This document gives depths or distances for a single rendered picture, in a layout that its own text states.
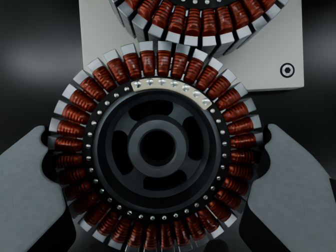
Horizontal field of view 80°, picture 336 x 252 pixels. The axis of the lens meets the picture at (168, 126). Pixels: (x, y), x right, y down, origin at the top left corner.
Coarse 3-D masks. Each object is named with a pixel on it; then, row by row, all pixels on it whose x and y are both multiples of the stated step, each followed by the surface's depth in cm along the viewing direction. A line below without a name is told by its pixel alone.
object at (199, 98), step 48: (144, 48) 10; (96, 96) 10; (144, 96) 12; (192, 96) 10; (240, 96) 10; (48, 144) 10; (96, 144) 10; (240, 144) 10; (96, 192) 10; (144, 192) 12; (192, 192) 11; (240, 192) 10; (144, 240) 10
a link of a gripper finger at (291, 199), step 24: (264, 144) 11; (288, 144) 9; (264, 168) 9; (288, 168) 8; (312, 168) 8; (264, 192) 7; (288, 192) 7; (312, 192) 7; (264, 216) 6; (288, 216) 6; (312, 216) 6; (264, 240) 6; (288, 240) 6; (312, 240) 6
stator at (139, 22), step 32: (128, 0) 10; (160, 0) 10; (192, 0) 10; (224, 0) 10; (256, 0) 10; (288, 0) 10; (128, 32) 13; (160, 32) 10; (192, 32) 10; (224, 32) 10; (256, 32) 11
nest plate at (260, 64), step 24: (96, 0) 13; (96, 24) 13; (120, 24) 13; (288, 24) 14; (96, 48) 13; (120, 48) 13; (240, 48) 14; (264, 48) 14; (288, 48) 14; (240, 72) 14; (264, 72) 14; (288, 72) 14
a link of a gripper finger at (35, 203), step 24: (24, 144) 9; (0, 168) 8; (24, 168) 8; (48, 168) 9; (0, 192) 7; (24, 192) 7; (48, 192) 7; (0, 216) 6; (24, 216) 6; (48, 216) 6; (0, 240) 5; (24, 240) 5; (48, 240) 6; (72, 240) 7
